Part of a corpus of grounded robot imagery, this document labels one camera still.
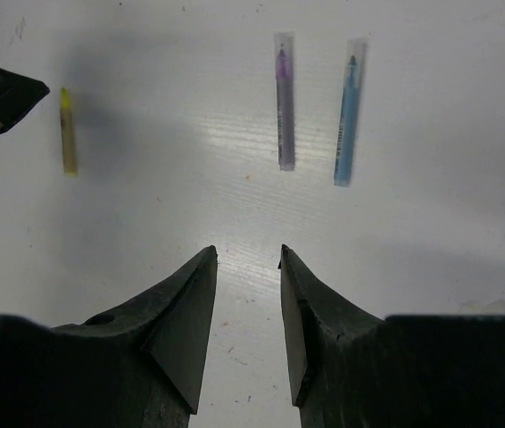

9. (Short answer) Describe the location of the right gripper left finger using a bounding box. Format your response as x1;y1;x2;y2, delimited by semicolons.
54;245;218;415

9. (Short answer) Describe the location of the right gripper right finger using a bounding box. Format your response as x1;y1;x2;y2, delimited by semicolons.
277;243;387;407

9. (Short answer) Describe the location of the yellow highlighter pen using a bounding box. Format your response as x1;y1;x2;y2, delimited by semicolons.
60;88;78;176

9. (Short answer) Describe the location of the blue highlighter pen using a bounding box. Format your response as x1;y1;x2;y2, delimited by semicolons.
334;68;363;187

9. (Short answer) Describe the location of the purple highlighter pen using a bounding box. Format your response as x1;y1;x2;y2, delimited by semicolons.
274;31;297;171

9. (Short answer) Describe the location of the clear pen cap pink tint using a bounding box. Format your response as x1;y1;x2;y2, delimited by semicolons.
275;32;294;80

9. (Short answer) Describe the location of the clear pen cap yellow tint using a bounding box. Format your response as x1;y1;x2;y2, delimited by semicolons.
459;299;505;316

